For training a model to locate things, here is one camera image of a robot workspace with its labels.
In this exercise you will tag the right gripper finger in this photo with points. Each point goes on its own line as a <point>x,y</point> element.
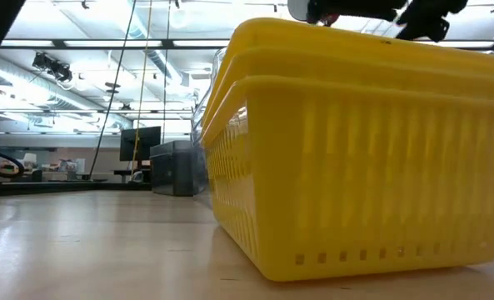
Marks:
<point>355,7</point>

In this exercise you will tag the yellow plastic basket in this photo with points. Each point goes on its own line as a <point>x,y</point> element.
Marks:
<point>334,39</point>
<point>355,187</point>
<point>334,66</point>

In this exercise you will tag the clear plastic bin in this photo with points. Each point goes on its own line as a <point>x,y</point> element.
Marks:
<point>205,112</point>

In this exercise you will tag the grey plastic basket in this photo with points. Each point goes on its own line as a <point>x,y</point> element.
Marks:
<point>176,171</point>

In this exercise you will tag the black monitor on stand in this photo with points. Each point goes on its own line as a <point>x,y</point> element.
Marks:
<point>140,143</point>

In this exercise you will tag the black ceiling camera rig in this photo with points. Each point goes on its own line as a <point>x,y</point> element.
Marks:
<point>53,66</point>

